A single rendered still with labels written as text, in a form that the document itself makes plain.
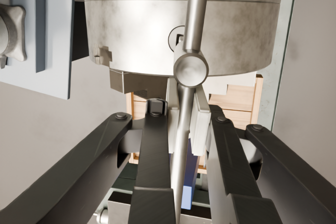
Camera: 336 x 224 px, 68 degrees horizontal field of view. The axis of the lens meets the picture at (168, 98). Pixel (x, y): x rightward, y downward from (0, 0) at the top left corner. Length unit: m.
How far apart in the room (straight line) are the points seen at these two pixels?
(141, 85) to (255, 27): 0.18
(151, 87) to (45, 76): 0.68
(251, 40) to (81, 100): 1.67
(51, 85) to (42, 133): 1.25
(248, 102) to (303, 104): 1.02
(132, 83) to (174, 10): 0.13
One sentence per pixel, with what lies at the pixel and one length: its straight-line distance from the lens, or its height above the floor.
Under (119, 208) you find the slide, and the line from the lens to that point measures 0.85.
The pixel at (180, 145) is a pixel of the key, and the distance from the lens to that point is 0.18.
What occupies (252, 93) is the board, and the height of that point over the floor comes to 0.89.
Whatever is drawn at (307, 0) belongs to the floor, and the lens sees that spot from 1.58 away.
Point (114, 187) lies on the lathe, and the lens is 0.87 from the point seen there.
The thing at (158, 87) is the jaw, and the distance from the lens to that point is 0.41.
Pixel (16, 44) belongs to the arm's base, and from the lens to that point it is 0.98.
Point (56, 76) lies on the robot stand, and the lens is 1.01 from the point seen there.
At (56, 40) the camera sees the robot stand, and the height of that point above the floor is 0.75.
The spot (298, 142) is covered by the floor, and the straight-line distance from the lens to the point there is 1.79.
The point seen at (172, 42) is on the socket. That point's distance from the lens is 0.30.
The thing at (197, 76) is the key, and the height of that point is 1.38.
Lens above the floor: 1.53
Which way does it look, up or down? 67 degrees down
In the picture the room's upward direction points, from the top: 146 degrees counter-clockwise
